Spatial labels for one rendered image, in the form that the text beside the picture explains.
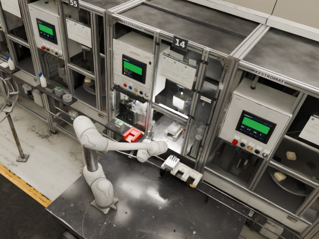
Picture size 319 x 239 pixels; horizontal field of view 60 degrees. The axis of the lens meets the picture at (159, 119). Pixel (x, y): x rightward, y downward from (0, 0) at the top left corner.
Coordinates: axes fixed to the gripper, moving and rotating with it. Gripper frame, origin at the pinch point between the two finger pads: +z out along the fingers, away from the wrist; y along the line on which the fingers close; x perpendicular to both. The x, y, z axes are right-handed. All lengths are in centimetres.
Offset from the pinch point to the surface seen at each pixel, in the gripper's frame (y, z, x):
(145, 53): 71, 12, 5
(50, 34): 64, 43, 112
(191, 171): -30, -23, -41
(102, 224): -37, -86, 24
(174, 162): -22.1, -20.9, -24.8
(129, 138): -17.0, -5.0, 24.5
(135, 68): 55, 11, 16
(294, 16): -22, 327, -161
